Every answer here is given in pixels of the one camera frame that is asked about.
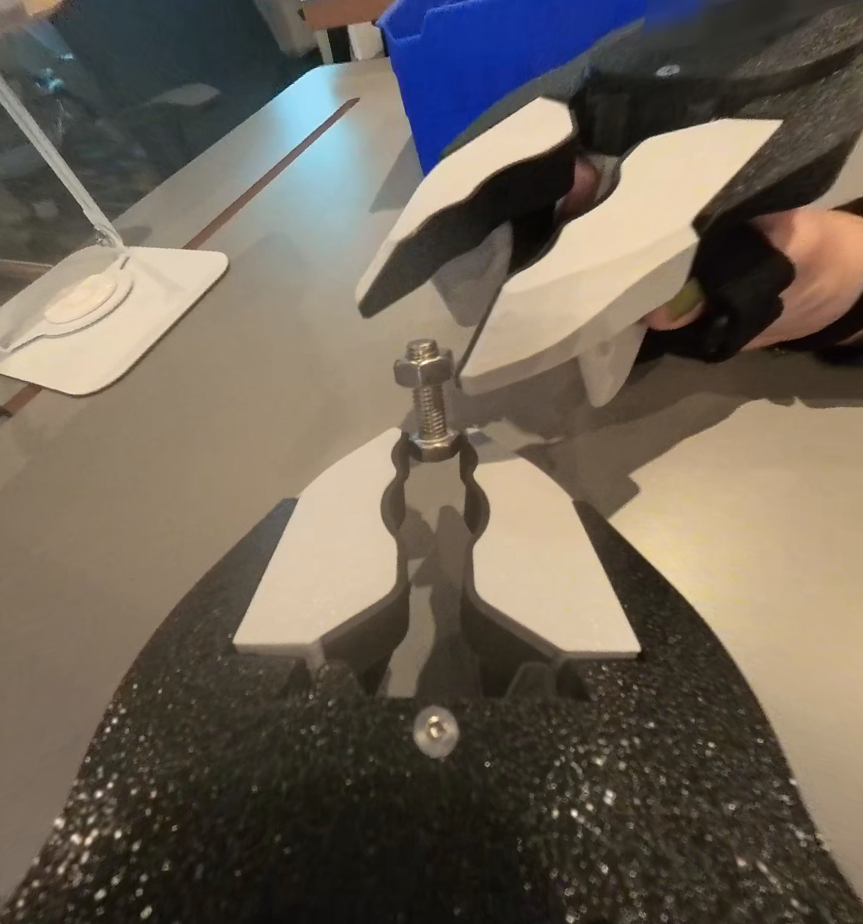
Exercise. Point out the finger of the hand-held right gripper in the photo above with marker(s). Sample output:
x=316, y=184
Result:
x=605, y=267
x=467, y=173

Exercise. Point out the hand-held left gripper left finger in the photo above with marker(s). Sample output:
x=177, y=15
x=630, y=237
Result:
x=323, y=570

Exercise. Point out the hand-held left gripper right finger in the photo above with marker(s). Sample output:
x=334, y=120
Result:
x=547, y=570

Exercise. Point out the blue plastic parts bin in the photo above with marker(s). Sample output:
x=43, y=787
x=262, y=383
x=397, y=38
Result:
x=489, y=72

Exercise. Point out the steel hex bolt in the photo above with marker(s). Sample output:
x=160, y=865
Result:
x=429, y=408

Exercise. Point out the steel hex nut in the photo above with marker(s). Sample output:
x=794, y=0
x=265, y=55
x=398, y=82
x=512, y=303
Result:
x=417, y=372

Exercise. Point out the person's right hand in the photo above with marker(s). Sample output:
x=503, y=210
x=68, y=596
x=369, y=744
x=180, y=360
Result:
x=828, y=274

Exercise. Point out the white round disc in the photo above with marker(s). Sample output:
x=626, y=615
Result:
x=85, y=303

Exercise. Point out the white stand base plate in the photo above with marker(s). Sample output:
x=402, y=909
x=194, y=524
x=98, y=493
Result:
x=150, y=310

